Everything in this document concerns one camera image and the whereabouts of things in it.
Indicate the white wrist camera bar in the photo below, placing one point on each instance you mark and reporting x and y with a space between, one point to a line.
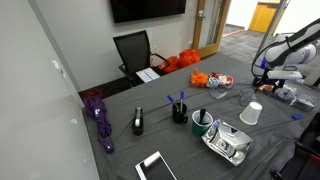
285 74

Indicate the small red plastic piece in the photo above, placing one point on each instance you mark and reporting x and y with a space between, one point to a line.
215 75

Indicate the black office chair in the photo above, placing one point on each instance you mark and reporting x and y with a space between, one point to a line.
133 51

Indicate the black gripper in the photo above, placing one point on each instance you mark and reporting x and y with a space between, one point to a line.
271 82

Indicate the yellow wooden door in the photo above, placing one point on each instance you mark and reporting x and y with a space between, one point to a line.
263 16

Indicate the grey tablecloth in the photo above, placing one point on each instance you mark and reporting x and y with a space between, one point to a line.
160 146

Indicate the purple folded umbrella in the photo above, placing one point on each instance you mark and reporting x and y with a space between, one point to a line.
100 116

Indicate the grey metal partition post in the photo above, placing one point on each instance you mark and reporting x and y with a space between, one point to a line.
275 20

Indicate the orange bag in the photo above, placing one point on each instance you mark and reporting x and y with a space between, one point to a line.
189 57
171 65

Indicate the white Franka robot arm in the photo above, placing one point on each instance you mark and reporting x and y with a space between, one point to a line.
293 38

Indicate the green mug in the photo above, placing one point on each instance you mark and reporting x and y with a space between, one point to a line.
197 129

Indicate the black wall television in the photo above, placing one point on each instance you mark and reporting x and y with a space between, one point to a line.
146 9

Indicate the white framed tablet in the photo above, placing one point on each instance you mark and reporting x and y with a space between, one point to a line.
156 168

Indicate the orange crumpled plastic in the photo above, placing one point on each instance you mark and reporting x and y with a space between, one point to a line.
199 80

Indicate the blue bin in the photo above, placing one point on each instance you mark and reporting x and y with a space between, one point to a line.
263 62

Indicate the dark red bag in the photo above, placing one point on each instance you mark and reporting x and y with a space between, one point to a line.
93 93

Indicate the white paper cup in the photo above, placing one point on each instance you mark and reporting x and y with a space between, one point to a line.
250 114

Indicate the white plastic box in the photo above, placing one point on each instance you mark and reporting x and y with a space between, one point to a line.
303 104

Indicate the black tape dispenser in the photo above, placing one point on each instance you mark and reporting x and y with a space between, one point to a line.
138 121

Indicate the white tape roll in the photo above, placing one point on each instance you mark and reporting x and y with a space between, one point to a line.
285 94

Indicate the small blue object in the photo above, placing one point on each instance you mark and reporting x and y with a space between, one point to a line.
297 116

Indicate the black pen cup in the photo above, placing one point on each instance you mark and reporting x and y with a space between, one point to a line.
179 117

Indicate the white paper sheet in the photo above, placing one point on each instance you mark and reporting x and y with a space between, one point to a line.
148 74

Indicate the wooden glass door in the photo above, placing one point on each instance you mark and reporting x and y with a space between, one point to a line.
197 33

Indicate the blue pen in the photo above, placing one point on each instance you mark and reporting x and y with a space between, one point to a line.
182 97
172 100

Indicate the silver foil bag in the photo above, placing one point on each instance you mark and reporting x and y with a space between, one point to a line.
230 141

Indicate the black marker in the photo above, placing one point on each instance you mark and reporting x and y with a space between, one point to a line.
202 116

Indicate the teal tape roll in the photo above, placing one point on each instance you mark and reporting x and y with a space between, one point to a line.
212 82

